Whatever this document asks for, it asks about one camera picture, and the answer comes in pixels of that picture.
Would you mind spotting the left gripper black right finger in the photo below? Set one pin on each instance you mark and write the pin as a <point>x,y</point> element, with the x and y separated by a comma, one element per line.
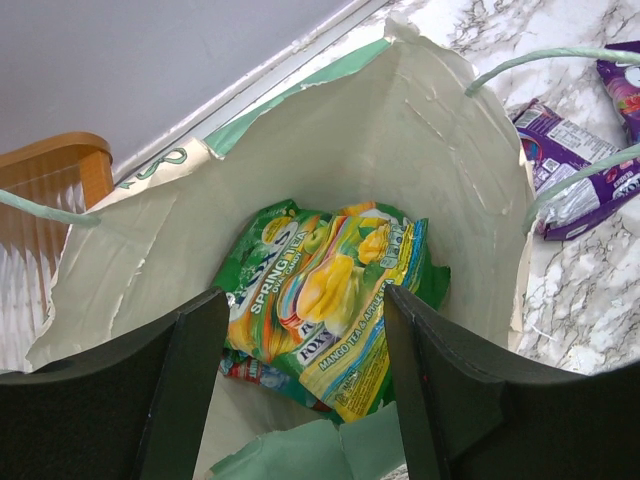
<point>470,409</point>

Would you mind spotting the purple Fox's candy bag left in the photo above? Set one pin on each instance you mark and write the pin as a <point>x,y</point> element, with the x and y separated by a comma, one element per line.
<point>558,148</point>

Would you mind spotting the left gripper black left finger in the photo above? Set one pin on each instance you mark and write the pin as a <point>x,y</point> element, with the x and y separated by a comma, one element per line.
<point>134,407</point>

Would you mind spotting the teal red Fox's mint bag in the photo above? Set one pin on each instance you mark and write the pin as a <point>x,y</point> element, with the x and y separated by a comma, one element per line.
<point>241,366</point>

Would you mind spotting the purple fox's candy bag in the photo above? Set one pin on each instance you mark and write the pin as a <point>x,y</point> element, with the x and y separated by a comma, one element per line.
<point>558,148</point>
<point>621,81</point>

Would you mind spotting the green paper gift bag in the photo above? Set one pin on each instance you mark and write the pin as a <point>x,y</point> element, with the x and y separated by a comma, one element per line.
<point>403,122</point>

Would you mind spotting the wooden rack with clear slats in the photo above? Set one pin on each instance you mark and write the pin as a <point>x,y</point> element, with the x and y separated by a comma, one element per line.
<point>70,172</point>

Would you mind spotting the green Fox's bag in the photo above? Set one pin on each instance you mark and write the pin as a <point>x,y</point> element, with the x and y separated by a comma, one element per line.
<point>306,289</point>

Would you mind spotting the purple Fox's candy bag right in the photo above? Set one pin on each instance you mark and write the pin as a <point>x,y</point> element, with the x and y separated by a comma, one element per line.
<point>621,81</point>

